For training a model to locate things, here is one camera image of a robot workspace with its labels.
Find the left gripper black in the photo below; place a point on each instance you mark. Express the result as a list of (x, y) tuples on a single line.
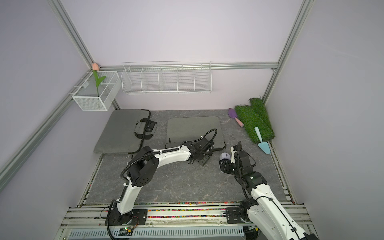
[(203, 162)]

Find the aluminium frame rail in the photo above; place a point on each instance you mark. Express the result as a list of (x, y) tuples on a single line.
[(194, 64)]

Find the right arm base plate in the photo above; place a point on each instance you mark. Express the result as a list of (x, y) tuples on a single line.
[(236, 215)]

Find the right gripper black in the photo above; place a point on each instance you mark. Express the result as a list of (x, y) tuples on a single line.
[(224, 166)]

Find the artificial pink tulip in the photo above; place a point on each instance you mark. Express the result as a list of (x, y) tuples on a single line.
[(98, 80)]

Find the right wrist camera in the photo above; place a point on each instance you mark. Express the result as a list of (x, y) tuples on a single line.
[(233, 152)]

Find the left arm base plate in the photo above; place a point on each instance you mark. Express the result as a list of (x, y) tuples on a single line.
[(133, 218)]

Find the purple trowel pink handle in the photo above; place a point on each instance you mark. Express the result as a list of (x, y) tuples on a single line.
[(233, 115)]

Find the white mesh wall basket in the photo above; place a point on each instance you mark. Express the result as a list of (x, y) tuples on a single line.
[(86, 94)]

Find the white computer mouse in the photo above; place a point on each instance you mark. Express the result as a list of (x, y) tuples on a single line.
[(225, 156)]

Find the artificial grass roll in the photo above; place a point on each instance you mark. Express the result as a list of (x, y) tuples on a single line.
[(251, 119), (258, 106)]

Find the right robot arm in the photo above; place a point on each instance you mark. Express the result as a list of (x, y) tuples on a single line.
[(261, 206)]

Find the front artificial grass roll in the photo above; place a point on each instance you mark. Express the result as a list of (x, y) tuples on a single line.
[(251, 119)]

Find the white wire wall rack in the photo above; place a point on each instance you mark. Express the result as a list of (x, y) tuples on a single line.
[(167, 81)]

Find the teal trowel white handle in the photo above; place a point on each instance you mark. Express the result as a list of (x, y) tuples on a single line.
[(264, 146)]

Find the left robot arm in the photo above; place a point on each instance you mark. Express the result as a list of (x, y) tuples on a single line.
[(141, 169)]

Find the rear artificial grass roll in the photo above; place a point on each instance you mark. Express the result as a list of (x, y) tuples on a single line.
[(258, 106)]

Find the grey laptop bag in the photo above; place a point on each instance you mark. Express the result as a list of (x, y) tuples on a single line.
[(192, 128), (125, 132)]

